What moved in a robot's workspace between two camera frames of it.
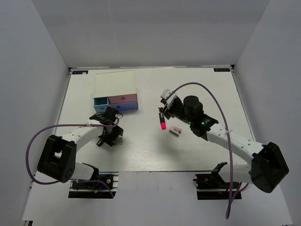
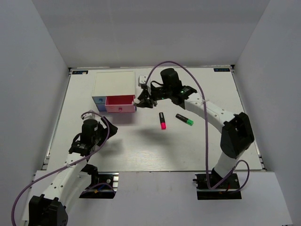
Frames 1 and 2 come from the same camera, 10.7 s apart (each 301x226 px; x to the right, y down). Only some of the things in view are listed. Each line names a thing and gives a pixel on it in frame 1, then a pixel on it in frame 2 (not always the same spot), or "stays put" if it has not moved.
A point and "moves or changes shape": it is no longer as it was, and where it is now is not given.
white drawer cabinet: [114, 84] stays put
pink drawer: [123, 99] moves or changes shape
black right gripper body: [177, 109] → [161, 92]
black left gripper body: [109, 137] → [102, 133]
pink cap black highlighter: [162, 122] stays put
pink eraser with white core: [175, 130] → [136, 100]
